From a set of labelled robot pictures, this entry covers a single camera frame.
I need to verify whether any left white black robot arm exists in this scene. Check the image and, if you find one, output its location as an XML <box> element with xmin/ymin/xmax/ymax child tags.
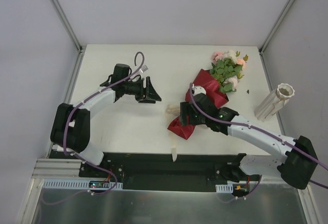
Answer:
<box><xmin>50</xmin><ymin>64</ymin><xmax>161</xmax><ymax>177</ymax></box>

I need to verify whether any right aluminium frame post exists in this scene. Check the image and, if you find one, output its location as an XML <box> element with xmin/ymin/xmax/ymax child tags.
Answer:
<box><xmin>259</xmin><ymin>0</ymin><xmax>297</xmax><ymax>55</ymax></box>

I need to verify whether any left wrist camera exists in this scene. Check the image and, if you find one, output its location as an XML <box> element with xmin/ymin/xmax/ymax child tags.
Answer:
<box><xmin>140</xmin><ymin>65</ymin><xmax>148</xmax><ymax>73</ymax></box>

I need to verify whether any right white cable duct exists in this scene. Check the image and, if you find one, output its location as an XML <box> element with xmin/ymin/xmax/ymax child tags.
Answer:
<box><xmin>215</xmin><ymin>184</ymin><xmax>234</xmax><ymax>194</ymax></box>

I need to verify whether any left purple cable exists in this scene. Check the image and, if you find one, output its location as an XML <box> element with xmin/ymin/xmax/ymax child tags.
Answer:
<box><xmin>40</xmin><ymin>51</ymin><xmax>150</xmax><ymax>205</ymax></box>

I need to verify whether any artificial flower bouquet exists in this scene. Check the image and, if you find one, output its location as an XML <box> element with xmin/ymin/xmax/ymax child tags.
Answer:
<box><xmin>209</xmin><ymin>50</ymin><xmax>249</xmax><ymax>94</ymax></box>

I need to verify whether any white cable duct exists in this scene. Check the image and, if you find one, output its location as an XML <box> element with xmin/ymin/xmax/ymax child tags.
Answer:
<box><xmin>43</xmin><ymin>179</ymin><xmax>123</xmax><ymax>191</ymax></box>
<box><xmin>215</xmin><ymin>184</ymin><xmax>234</xmax><ymax>194</ymax></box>

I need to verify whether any white ribbed vase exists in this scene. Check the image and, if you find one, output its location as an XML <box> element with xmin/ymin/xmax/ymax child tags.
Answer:
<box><xmin>254</xmin><ymin>83</ymin><xmax>295</xmax><ymax>121</ymax></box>

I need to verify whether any aluminium frame post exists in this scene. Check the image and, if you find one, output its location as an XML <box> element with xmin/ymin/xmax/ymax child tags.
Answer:
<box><xmin>259</xmin><ymin>0</ymin><xmax>297</xmax><ymax>55</ymax></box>
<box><xmin>50</xmin><ymin>0</ymin><xmax>83</xmax><ymax>53</ymax></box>

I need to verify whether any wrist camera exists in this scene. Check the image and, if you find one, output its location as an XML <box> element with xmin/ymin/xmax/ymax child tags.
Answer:
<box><xmin>140</xmin><ymin>65</ymin><xmax>148</xmax><ymax>73</ymax></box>
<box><xmin>192</xmin><ymin>85</ymin><xmax>206</xmax><ymax>96</ymax></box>

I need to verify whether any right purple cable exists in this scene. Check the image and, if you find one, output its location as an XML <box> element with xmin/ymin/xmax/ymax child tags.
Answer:
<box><xmin>189</xmin><ymin>82</ymin><xmax>328</xmax><ymax>204</ymax></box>

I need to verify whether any left aluminium frame post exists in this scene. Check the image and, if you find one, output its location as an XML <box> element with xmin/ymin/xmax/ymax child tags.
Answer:
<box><xmin>50</xmin><ymin>0</ymin><xmax>83</xmax><ymax>53</ymax></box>

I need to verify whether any purple cable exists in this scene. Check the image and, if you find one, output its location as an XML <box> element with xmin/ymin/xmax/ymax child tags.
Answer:
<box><xmin>189</xmin><ymin>82</ymin><xmax>328</xmax><ymax>204</ymax></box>
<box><xmin>40</xmin><ymin>51</ymin><xmax>150</xmax><ymax>205</ymax></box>

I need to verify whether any red wrapping paper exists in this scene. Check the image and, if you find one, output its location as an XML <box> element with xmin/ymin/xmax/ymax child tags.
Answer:
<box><xmin>168</xmin><ymin>69</ymin><xmax>229</xmax><ymax>139</ymax></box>

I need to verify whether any cream ribbon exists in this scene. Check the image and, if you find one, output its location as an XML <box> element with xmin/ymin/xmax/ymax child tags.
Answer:
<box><xmin>165</xmin><ymin>105</ymin><xmax>180</xmax><ymax>116</ymax></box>

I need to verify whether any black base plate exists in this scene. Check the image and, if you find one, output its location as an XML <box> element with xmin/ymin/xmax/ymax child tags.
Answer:
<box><xmin>48</xmin><ymin>144</ymin><xmax>262</xmax><ymax>199</ymax></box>

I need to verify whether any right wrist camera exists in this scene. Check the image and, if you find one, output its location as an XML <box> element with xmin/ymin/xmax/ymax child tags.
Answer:
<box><xmin>192</xmin><ymin>85</ymin><xmax>206</xmax><ymax>96</ymax></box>

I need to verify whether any left white cable duct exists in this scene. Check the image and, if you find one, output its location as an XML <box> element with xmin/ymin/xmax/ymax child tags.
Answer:
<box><xmin>43</xmin><ymin>179</ymin><xmax>123</xmax><ymax>191</ymax></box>

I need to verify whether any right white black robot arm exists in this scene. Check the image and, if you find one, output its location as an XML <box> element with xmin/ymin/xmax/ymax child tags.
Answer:
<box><xmin>179</xmin><ymin>93</ymin><xmax>318</xmax><ymax>190</ymax></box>

